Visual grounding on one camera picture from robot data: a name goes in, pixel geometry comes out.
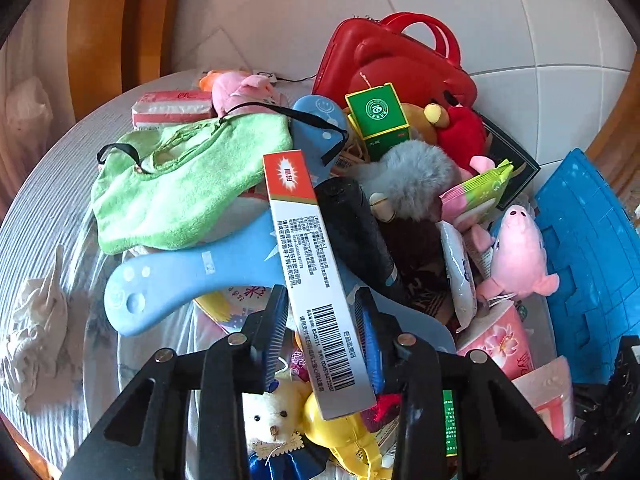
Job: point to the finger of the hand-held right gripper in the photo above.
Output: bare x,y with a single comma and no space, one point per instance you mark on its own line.
622,375

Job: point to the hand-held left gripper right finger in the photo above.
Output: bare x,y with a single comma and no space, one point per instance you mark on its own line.
370,340

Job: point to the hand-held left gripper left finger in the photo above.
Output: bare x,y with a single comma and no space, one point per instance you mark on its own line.
272,340

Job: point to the long white toothpaste box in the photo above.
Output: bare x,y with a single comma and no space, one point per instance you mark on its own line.
310,260

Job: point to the blue plastic crate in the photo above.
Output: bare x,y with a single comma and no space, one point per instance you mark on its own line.
590,260

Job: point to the pink pig plush blue body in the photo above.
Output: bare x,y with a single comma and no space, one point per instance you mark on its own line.
520,255

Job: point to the colourful printed card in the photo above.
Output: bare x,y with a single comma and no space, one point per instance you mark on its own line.
225,310

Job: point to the white teddy bear blue dress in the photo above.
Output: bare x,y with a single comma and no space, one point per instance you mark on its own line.
275,410

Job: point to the brown patterned cloth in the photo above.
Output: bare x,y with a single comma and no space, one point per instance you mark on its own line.
425,290

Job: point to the pink and white tissue pack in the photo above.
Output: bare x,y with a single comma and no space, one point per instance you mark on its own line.
550,395

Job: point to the yellow plastic toy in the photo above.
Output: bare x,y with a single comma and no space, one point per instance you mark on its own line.
340,435

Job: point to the white wet wipes pack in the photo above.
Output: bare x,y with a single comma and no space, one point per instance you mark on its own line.
457,270

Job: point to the small green white box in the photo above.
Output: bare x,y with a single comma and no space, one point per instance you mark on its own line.
448,422

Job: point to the large light blue plastic paddle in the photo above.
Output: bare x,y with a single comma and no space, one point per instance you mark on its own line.
175,280

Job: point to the black textured cylinder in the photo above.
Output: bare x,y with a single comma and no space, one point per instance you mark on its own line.
350,225

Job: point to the pink flower tissue pack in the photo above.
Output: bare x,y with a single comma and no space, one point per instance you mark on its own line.
500,340

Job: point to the grey fur plush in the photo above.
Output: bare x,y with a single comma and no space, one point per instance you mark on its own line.
415,175

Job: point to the brown bear plush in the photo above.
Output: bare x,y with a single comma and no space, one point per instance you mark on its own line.
425,120

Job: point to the red plush toy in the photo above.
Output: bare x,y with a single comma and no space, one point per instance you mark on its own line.
462,132

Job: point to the small light blue plastic paddle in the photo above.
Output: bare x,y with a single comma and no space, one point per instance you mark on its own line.
315,115

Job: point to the green box with round logo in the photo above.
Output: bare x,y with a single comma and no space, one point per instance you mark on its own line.
377,110

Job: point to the black gift box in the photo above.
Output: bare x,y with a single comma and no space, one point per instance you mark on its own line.
510,155

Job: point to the crumpled white cloth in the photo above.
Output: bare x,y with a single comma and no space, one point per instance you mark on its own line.
37,340

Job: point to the small pink plush toy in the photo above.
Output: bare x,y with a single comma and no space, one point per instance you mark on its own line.
235,92

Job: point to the pink striped tissue pack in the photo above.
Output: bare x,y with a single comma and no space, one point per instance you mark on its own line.
170,107

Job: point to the red plastic toy case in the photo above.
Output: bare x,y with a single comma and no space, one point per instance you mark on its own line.
380,55

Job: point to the white plastic bag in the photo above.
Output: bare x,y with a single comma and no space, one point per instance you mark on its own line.
27,110

